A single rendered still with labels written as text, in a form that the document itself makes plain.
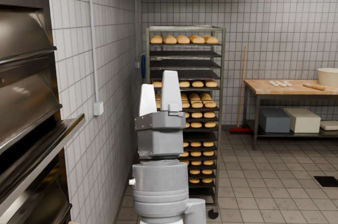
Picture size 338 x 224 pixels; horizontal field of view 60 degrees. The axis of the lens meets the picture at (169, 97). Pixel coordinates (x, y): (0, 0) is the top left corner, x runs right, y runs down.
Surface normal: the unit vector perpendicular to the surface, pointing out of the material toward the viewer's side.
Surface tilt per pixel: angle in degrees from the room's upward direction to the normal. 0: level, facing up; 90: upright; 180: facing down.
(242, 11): 90
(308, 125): 90
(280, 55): 90
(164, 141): 68
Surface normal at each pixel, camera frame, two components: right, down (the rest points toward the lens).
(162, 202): 0.07, -0.15
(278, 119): -0.03, 0.25
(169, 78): 0.39, -0.15
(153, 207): -0.21, -0.14
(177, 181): 0.63, -0.14
